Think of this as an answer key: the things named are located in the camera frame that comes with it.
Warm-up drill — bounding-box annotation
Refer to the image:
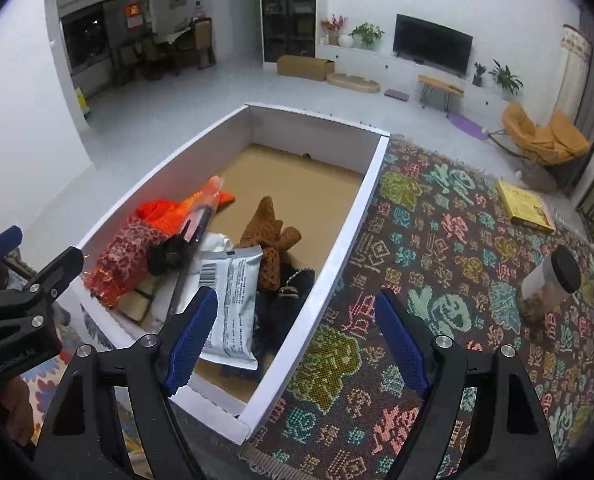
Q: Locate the wooden dining chair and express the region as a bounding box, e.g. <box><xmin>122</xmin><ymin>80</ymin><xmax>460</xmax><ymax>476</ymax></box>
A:
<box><xmin>174</xmin><ymin>17</ymin><xmax>217</xmax><ymax>73</ymax></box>

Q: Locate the flat television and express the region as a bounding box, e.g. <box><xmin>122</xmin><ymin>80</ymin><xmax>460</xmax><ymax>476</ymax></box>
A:
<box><xmin>393</xmin><ymin>13</ymin><xmax>474</xmax><ymax>78</ymax></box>

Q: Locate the broad-leaf potted plant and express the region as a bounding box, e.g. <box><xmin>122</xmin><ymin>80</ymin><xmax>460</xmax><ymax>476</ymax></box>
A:
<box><xmin>489</xmin><ymin>59</ymin><xmax>524</xmax><ymax>98</ymax></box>

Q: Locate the yellow book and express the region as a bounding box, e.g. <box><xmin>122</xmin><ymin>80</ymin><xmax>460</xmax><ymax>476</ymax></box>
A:
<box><xmin>496</xmin><ymin>180</ymin><xmax>556</xmax><ymax>233</ymax></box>

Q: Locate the white low television cabinet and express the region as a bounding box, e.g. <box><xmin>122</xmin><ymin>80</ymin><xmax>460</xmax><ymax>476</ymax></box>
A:
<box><xmin>314</xmin><ymin>42</ymin><xmax>528</xmax><ymax>116</ymax></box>

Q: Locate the grey snack packet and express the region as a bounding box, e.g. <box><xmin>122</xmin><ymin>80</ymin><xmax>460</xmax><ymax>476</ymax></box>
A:
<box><xmin>199</xmin><ymin>246</ymin><xmax>264</xmax><ymax>372</ymax></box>

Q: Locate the brown cardboard box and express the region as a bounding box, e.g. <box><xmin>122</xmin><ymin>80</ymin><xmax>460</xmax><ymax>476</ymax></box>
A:
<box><xmin>276</xmin><ymin>54</ymin><xmax>336</xmax><ymax>82</ymax></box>

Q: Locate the beige floor cushion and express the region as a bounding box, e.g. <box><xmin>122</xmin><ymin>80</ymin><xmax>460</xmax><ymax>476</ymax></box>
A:
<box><xmin>326</xmin><ymin>72</ymin><xmax>381</xmax><ymax>95</ymax></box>

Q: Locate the dark display cabinet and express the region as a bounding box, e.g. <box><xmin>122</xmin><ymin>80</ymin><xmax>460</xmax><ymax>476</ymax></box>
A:
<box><xmin>259</xmin><ymin>0</ymin><xmax>318</xmax><ymax>63</ymax></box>

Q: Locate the red patterned cloth pouch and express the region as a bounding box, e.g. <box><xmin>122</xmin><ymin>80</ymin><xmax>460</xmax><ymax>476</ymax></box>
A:
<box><xmin>84</xmin><ymin>217</ymin><xmax>165</xmax><ymax>308</ymax></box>

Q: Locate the orange rocking chair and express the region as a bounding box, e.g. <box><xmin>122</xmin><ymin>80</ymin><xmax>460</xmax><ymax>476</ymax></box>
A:
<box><xmin>487</xmin><ymin>102</ymin><xmax>592</xmax><ymax>181</ymax></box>

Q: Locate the brown knitted cloth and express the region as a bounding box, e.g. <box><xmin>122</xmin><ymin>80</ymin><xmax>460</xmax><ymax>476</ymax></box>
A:
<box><xmin>239</xmin><ymin>196</ymin><xmax>303</xmax><ymax>292</ymax></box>

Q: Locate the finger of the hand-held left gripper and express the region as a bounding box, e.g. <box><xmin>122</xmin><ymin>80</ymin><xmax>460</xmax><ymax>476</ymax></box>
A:
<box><xmin>22</xmin><ymin>246</ymin><xmax>85</xmax><ymax>311</ymax></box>
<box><xmin>0</xmin><ymin>226</ymin><xmax>23</xmax><ymax>262</ymax></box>

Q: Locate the dried flower bouquet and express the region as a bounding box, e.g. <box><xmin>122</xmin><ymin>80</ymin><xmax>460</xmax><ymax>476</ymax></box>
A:
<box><xmin>321</xmin><ymin>14</ymin><xmax>349</xmax><ymax>46</ymax></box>

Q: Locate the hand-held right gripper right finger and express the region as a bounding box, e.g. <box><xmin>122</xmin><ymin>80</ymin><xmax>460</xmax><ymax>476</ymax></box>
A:
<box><xmin>374</xmin><ymin>289</ymin><xmax>560</xmax><ymax>480</ymax></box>

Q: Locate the patterned woven blanket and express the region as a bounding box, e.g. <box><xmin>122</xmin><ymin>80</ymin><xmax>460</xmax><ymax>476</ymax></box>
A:
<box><xmin>242</xmin><ymin>135</ymin><xmax>594</xmax><ymax>480</ymax></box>

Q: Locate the clear jar black lid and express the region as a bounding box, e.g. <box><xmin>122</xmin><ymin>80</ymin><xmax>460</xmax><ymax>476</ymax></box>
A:
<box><xmin>519</xmin><ymin>245</ymin><xmax>582</xmax><ymax>321</ymax></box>

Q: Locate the black plastic bag roll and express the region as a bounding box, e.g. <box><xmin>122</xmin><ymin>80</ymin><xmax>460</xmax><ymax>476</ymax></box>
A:
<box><xmin>253</xmin><ymin>300</ymin><xmax>312</xmax><ymax>367</ymax></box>

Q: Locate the purple mat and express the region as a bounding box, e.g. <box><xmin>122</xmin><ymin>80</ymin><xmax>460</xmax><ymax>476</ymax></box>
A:
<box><xmin>447</xmin><ymin>112</ymin><xmax>490</xmax><ymax>142</ymax></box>

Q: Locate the white cardboard box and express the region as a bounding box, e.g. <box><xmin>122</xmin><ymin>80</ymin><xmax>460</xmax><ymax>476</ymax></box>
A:
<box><xmin>74</xmin><ymin>102</ymin><xmax>392</xmax><ymax>445</ymax></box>

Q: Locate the small wooden coffee table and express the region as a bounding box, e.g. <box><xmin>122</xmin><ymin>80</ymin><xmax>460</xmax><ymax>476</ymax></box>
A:
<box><xmin>417</xmin><ymin>75</ymin><xmax>465</xmax><ymax>111</ymax></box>

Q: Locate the white standing air conditioner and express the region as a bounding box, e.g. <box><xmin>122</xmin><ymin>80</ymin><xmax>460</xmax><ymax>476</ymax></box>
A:
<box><xmin>554</xmin><ymin>24</ymin><xmax>594</xmax><ymax>121</ymax></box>

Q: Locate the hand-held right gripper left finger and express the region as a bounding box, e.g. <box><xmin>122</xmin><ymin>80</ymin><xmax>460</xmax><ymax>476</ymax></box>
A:
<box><xmin>34</xmin><ymin>286</ymin><xmax>219</xmax><ymax>480</ymax></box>

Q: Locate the bushy potted plant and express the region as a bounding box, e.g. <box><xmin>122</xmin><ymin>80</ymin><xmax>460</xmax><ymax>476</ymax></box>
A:
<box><xmin>349</xmin><ymin>22</ymin><xmax>385</xmax><ymax>52</ymax></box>

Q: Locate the orange fish plush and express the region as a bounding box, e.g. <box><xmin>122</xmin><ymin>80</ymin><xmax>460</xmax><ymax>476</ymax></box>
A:
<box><xmin>137</xmin><ymin>176</ymin><xmax>238</xmax><ymax>236</ymax></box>

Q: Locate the clear long plastic packet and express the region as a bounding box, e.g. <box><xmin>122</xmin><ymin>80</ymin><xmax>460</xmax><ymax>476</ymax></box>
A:
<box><xmin>164</xmin><ymin>175</ymin><xmax>225</xmax><ymax>321</ymax></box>

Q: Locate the dark window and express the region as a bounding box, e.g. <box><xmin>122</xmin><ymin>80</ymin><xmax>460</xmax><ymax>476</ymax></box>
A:
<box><xmin>60</xmin><ymin>1</ymin><xmax>114</xmax><ymax>78</ymax></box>

